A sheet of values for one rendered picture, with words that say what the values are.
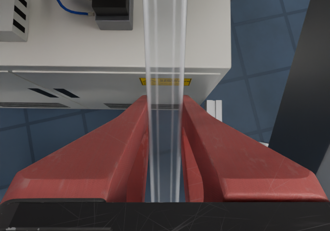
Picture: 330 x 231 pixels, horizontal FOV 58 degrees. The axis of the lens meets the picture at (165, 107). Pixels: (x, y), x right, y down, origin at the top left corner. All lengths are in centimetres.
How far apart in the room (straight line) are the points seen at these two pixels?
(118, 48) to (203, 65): 13
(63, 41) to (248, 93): 77
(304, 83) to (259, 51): 98
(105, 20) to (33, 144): 78
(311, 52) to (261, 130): 94
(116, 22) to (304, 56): 31
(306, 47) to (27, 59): 41
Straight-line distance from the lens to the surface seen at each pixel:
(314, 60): 17
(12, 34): 48
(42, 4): 52
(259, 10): 121
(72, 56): 48
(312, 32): 18
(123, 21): 44
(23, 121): 118
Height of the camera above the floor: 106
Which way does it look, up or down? 83 degrees down
